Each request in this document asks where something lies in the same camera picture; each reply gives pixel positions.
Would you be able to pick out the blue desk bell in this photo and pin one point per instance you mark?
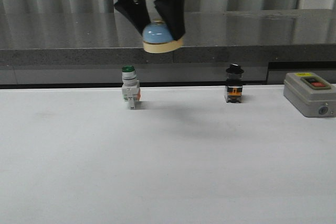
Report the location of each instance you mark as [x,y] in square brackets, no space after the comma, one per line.
[157,38]

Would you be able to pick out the grey granite counter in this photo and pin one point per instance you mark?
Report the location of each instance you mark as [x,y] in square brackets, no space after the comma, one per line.
[90,49]

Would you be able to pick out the green pushbutton switch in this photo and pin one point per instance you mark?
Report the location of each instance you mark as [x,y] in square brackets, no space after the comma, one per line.
[131,86]

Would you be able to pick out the black rotary selector switch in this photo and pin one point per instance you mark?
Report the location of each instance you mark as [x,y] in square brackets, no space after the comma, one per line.
[234,85]

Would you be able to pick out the grey on-off switch box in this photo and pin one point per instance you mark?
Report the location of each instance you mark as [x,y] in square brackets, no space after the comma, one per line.
[313,96]

